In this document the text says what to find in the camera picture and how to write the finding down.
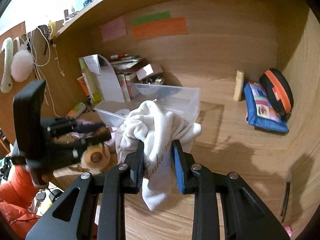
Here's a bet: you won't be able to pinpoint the white file holder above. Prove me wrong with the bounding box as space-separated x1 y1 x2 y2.
96 55 125 103

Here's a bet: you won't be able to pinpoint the pink sticky note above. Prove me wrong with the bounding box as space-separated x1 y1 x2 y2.
100 17 127 42

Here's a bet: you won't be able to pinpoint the stack of books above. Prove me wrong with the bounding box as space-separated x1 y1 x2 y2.
110 54 146 101

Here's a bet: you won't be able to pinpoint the small white cardboard box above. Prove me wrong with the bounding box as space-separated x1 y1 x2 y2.
136 63 163 81

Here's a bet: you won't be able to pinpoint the white cables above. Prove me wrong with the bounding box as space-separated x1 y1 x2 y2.
25 25 66 111

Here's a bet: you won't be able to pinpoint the person's left hand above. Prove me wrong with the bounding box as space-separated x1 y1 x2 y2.
29 167 50 190

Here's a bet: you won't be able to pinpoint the black and orange zip case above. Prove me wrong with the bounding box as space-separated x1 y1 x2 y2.
259 68 294 122

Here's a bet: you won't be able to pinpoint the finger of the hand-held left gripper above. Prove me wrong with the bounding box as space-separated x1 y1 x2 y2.
47 117 106 133
50 129 112 151

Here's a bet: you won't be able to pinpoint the cream lotion tube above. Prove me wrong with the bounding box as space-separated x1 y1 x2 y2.
233 70 245 102

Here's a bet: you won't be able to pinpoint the yellow-green folder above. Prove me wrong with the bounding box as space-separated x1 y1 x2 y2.
79 57 103 105

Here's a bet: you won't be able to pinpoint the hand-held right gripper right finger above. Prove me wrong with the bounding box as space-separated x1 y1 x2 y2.
172 139 292 240

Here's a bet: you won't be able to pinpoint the clear plastic storage box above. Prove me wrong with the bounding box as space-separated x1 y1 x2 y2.
94 82 201 135

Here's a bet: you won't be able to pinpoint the tape roll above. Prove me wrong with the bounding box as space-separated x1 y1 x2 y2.
80 144 111 170

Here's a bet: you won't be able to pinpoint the orange sticky note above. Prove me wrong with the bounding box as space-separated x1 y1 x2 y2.
132 17 188 41

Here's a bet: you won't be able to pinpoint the green sticky note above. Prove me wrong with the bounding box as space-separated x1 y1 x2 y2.
132 11 171 26

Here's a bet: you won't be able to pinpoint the green and white tube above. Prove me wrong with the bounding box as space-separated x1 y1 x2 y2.
66 102 87 119

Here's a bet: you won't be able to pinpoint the bowl of beads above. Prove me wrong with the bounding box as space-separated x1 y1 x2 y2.
140 76 165 85

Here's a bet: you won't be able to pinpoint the wooden desktop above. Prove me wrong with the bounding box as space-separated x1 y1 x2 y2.
52 70 308 240

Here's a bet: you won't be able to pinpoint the white paper note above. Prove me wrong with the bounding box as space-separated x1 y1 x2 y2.
84 54 102 75

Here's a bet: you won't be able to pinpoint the pink fluffy pompom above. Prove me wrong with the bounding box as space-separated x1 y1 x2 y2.
10 50 34 82

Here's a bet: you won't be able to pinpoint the white plush snake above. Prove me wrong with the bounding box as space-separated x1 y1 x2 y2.
0 37 14 93

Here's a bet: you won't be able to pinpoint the blue patchwork pencil case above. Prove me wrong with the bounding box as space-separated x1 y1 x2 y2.
243 81 289 133

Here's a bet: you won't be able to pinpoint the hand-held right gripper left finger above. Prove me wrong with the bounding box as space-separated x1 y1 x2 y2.
25 140 145 240

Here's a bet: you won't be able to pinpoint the orange book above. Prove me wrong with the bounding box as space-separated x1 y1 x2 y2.
77 76 90 97

